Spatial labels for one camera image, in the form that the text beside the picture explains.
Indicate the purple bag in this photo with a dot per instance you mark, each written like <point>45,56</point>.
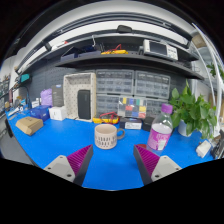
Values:
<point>46,97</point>

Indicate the red round coaster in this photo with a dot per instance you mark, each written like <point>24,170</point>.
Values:
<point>142,145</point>

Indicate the clear box of coloured parts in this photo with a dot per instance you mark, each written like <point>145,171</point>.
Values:
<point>132,107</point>

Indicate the white small box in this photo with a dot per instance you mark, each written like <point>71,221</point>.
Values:
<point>58,113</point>

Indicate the black speaker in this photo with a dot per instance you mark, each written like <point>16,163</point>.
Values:
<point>84,104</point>

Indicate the clear bottle with purple cap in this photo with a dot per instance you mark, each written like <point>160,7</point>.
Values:
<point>161,130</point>

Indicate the green potted plant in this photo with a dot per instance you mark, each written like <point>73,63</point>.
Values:
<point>195,112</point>

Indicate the yellow clamp multimeter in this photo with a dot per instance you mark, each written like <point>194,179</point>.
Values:
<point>107,118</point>

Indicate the white pegboard crate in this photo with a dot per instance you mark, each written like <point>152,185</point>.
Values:
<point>72,83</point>

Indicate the beige ceramic mug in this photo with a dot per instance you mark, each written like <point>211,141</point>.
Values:
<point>107,135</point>

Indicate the grey parts drawer cabinet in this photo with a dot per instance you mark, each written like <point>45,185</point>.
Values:
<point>113,84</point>

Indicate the black white labelled box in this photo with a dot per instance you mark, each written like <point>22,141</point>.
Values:
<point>131,123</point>

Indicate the brown cardboard box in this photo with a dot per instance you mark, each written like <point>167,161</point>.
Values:
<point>29,125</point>

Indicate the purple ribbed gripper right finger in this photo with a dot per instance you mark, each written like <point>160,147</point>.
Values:
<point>153,167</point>

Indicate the white power adapter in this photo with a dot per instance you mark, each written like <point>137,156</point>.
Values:
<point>203,148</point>

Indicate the yellow tool on shelf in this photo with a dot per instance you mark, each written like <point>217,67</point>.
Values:
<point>117,50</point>

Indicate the blue box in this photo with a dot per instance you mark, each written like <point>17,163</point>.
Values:
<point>40,112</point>

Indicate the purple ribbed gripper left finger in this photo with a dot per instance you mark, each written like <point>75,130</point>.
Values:
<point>73,167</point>

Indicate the white oscilloscope on shelf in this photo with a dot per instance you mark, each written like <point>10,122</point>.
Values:
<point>160,49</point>

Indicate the black case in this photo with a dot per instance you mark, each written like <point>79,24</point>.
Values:
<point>147,123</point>

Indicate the black wall shelf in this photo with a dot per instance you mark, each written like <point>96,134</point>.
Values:
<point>133,59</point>

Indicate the dark grey box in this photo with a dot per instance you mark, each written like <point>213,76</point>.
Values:
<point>57,95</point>

